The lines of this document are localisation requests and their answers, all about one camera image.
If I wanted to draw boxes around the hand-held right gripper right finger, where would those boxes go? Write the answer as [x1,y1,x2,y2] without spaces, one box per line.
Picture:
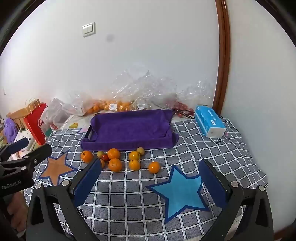
[198,159,274,241]

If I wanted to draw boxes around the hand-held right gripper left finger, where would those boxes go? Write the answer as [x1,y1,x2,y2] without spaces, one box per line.
[25,158,102,241]

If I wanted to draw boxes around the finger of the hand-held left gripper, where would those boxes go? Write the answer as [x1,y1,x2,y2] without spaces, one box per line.
[0,138,30,162]
[0,144,53,168]

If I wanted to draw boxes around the orange with dark stem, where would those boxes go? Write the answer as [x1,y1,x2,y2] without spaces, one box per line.
[80,150,93,163]

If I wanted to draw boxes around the black tray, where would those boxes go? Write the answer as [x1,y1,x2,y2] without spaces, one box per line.
[84,125,94,142]

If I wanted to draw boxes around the purple towel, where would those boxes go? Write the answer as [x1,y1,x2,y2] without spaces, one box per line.
[80,109,179,151]

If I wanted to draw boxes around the pile of small red fruits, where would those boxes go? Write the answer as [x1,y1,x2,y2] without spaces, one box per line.
[173,101,195,112]

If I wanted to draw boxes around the labelled bag of tan fruits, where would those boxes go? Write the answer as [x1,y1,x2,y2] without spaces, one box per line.
[133,101,152,110]

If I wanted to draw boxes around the clear bag with red fruits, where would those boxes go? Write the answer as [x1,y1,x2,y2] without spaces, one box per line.
[177,80,213,109]

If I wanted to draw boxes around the person's left hand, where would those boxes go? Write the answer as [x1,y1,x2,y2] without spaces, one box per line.
[7,192,26,233]

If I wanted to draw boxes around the white printed cloth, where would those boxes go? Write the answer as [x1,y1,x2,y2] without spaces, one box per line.
[14,128,35,151]

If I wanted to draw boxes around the purple plush toy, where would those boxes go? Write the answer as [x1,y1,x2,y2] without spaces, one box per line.
[4,118,19,144]

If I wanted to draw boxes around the red paper bag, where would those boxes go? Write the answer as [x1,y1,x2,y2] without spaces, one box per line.
[23,103,48,146]

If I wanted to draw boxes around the grey checked blanket with stars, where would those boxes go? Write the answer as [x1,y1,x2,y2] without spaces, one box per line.
[23,116,269,241]

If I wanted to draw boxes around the white plastic bag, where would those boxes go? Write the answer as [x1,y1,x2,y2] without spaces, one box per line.
[44,97,74,130]

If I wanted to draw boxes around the fruit-print white mat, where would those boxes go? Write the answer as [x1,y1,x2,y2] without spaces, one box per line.
[60,113,93,131]

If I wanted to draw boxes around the blue tissue pack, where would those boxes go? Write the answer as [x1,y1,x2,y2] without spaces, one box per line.
[194,105,226,138]

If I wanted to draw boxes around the clear bag of small oranges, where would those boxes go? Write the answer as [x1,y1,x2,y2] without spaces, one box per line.
[69,93,104,116]

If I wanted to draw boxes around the labelled clear bag of oranges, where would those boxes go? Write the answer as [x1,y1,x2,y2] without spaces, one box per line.
[102,98,133,112]

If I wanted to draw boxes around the large crumpled clear plastic bag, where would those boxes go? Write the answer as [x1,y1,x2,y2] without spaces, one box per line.
[111,70,177,110]

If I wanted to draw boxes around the black thin cord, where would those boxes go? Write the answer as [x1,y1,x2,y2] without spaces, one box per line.
[176,110,195,119]

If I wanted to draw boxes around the brown wooden door frame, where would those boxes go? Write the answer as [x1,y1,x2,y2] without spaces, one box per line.
[215,0,231,114]

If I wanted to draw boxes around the white light switch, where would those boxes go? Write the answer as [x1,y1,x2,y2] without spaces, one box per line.
[82,22,96,37]

